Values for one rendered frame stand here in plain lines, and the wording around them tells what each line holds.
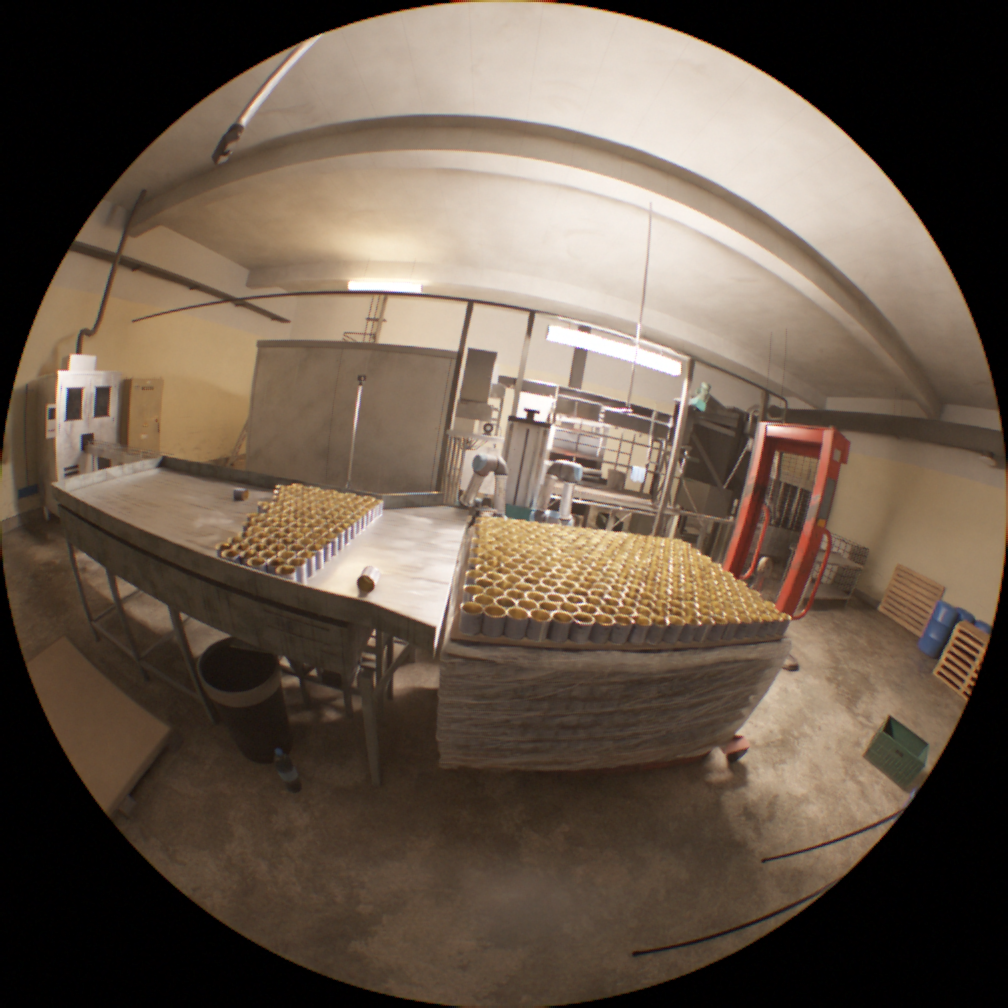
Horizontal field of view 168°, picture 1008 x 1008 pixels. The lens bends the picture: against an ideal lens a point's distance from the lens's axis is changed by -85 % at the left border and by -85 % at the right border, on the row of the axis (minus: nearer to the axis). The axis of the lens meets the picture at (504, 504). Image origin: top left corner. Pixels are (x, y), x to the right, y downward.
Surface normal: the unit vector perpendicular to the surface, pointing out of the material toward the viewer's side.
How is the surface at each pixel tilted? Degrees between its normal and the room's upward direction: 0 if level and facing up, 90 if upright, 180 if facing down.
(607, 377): 90
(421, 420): 90
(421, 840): 0
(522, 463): 90
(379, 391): 90
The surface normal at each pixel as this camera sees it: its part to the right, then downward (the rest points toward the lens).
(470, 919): 0.18, -0.96
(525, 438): -0.02, 0.22
